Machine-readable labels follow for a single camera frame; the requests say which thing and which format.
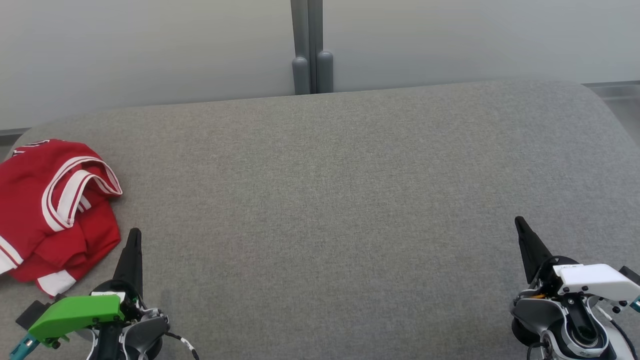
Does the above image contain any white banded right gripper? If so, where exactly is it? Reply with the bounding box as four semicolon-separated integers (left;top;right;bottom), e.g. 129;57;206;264
514;215;640;302

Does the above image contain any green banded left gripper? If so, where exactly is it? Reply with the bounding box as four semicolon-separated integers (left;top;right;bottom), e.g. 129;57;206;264
27;228;147;348

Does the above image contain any red numbered basketball jersey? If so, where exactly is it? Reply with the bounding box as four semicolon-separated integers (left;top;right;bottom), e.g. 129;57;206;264
0;139;124;276

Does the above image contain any grey fabric sofa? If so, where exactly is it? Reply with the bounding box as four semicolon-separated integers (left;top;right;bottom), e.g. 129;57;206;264
0;79;640;360

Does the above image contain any grey partition post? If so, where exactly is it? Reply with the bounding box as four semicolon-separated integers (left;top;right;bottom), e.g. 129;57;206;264
290;0;311;95
309;0;335;95

